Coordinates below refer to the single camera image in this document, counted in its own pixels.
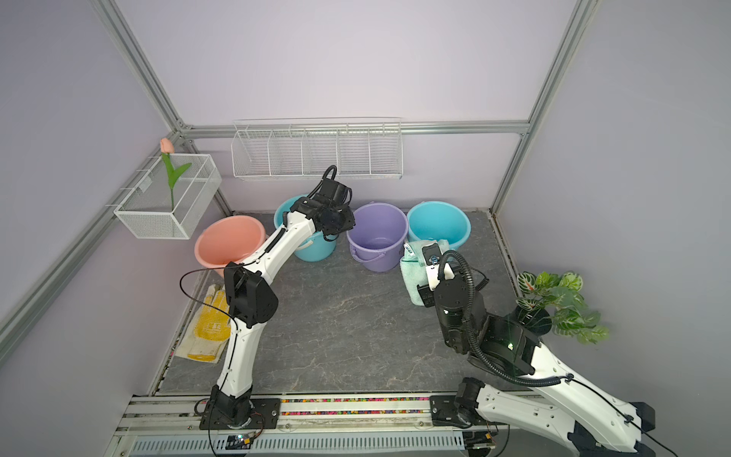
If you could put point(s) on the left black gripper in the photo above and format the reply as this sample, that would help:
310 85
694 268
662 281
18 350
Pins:
341 220

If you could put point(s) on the teal bucket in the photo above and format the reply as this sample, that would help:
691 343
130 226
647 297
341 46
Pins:
315 248
436 220

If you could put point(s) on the mint green cloth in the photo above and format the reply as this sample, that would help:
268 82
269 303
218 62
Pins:
417 270

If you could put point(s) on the purple bucket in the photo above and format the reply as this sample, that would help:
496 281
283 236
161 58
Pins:
377 240

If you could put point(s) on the pink plastic bucket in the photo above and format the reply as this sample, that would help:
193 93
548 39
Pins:
229 240

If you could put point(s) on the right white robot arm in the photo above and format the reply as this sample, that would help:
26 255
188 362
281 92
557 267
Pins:
571 411

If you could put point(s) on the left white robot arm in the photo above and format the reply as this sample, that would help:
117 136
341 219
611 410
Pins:
251 299

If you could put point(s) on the potted green plant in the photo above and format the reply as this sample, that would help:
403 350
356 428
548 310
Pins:
551 302

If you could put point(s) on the yellow white work glove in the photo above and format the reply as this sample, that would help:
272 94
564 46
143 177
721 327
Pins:
207 334

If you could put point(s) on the pink artificial tulip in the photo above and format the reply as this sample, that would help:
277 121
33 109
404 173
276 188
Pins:
173 173

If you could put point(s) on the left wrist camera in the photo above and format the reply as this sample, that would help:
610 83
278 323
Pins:
334 192

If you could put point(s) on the long white wire shelf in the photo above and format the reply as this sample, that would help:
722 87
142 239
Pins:
291 148

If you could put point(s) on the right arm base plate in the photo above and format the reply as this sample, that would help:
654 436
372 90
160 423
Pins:
445 412

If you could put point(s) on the white wire basket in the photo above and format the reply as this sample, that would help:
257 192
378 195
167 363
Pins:
146 209

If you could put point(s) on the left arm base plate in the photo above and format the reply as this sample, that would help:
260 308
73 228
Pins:
262 414

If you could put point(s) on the white vented cable duct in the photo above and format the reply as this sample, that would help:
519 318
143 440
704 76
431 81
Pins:
298 443

